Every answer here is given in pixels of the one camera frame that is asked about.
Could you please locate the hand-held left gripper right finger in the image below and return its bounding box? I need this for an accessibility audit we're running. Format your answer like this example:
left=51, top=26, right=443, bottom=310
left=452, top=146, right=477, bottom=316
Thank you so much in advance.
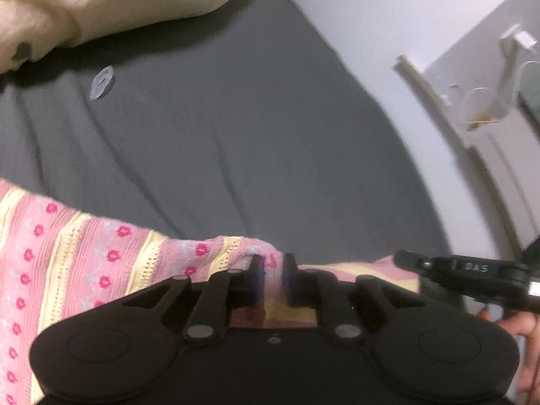
left=282, top=253, right=427, bottom=342

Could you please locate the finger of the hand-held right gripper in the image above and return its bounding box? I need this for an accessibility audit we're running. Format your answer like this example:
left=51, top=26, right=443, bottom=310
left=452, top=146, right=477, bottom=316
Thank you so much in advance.
left=394, top=250, right=529, bottom=290

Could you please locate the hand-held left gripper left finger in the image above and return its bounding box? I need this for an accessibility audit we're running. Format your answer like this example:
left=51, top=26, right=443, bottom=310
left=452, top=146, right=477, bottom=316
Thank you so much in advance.
left=120, top=254, right=266, bottom=342

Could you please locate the pink striped knit sweater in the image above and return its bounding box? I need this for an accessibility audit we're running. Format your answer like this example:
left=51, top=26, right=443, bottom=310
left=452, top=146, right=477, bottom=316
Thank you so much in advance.
left=0, top=177, right=423, bottom=405

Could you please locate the person's right hand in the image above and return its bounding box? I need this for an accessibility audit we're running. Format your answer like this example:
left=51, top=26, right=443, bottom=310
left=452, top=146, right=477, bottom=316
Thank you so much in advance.
left=481, top=309, right=540, bottom=396

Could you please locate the bed with grey sheet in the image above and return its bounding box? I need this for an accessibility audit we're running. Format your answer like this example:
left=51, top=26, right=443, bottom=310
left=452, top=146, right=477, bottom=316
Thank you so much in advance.
left=0, top=0, right=461, bottom=304

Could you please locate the small grey tag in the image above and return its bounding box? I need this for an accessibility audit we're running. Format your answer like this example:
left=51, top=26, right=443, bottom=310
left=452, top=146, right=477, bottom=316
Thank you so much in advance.
left=90, top=65, right=115, bottom=101

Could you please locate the beige spotted duvet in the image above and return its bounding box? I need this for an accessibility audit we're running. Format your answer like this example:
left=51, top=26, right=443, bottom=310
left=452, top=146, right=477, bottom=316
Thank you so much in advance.
left=0, top=0, right=254, bottom=75

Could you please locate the white wall charger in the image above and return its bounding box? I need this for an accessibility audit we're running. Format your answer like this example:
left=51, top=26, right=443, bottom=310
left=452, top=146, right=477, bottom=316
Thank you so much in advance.
left=499, top=23, right=537, bottom=58

